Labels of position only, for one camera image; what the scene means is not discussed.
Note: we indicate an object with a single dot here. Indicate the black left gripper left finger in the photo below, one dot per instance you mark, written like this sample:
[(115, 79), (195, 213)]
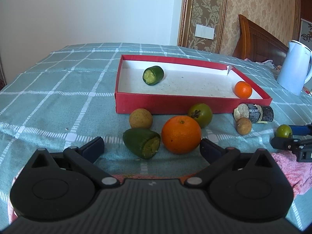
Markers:
[(82, 159)]

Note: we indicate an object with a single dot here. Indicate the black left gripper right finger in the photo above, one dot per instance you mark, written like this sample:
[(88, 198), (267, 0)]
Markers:
[(218, 158)]

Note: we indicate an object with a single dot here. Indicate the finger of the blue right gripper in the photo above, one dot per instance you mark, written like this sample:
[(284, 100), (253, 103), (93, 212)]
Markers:
[(302, 129), (289, 144)]

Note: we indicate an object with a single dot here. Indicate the small green persimmon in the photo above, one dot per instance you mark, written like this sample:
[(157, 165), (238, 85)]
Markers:
[(283, 131)]

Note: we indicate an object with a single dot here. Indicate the small brown longan fruit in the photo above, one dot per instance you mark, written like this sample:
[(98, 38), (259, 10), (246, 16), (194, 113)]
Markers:
[(243, 126)]

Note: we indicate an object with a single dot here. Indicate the large orange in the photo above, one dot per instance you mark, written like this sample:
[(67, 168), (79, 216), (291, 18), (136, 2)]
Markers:
[(181, 135)]

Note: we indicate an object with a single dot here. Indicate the dark sugarcane piece front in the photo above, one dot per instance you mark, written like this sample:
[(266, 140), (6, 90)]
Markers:
[(252, 112)]

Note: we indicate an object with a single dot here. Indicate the dark sugarcane piece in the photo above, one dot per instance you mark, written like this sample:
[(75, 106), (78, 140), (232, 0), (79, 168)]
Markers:
[(252, 112), (266, 114)]

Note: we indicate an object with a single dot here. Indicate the green cucumber piece tapered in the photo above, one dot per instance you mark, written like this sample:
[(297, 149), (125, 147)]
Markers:
[(142, 142)]

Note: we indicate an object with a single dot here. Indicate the large brown longan fruit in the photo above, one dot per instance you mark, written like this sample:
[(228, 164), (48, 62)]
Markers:
[(140, 118)]

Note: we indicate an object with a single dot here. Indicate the pink towel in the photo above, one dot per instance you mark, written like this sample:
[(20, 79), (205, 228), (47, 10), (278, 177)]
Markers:
[(298, 174)]

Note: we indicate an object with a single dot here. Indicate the large green persimmon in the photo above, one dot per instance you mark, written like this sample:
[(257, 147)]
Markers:
[(201, 113)]

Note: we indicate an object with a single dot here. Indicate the white electric kettle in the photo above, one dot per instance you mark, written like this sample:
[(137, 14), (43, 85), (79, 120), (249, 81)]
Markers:
[(296, 68)]

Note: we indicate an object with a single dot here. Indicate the floral pillow clothes heap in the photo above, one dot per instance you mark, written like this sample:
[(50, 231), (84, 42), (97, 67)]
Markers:
[(268, 64)]

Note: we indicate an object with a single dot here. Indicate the small orange tangerine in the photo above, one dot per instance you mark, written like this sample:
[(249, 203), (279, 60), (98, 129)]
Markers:
[(243, 90)]

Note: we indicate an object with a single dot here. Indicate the red shallow cardboard box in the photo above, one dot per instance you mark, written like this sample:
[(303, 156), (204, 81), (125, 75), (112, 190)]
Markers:
[(186, 82)]

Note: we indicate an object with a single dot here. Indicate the wooden bed headboard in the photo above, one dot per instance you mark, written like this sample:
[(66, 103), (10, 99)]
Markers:
[(257, 44)]

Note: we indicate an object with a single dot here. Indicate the green cucumber piece round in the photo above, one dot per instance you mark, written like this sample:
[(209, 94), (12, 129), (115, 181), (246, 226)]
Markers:
[(153, 75)]

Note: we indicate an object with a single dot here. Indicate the white wall switch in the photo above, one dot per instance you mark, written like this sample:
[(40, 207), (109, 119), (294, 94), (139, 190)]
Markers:
[(204, 32)]

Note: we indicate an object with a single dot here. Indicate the golden decorative wall frame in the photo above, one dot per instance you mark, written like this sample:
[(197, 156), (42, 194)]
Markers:
[(208, 13)]

